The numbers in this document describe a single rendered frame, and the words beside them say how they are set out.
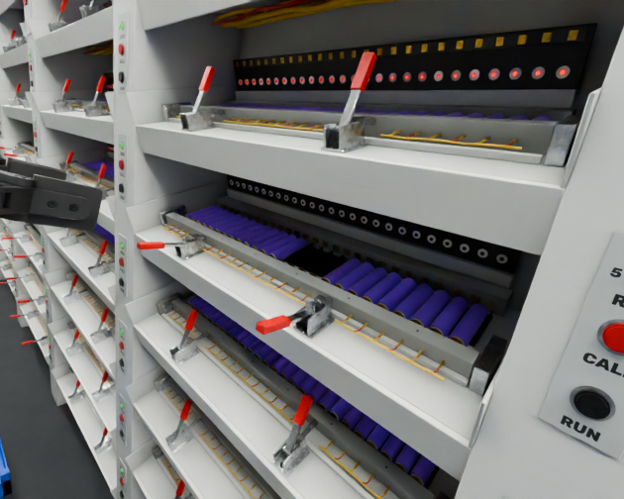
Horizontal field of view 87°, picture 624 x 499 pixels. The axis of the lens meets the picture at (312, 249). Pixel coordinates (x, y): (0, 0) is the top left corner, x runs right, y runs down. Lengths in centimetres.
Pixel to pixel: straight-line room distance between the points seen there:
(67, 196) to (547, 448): 35
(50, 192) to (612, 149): 33
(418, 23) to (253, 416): 58
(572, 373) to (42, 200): 34
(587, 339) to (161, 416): 74
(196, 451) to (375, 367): 49
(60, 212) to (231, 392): 38
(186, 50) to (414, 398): 65
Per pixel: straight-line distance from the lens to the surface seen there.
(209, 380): 59
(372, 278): 42
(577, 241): 24
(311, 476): 48
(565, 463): 29
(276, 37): 71
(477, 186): 25
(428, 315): 37
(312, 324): 36
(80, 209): 28
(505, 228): 25
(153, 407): 85
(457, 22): 51
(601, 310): 25
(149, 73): 68
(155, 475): 98
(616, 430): 27
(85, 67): 138
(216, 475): 72
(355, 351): 35
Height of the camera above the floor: 107
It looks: 16 degrees down
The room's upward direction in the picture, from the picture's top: 9 degrees clockwise
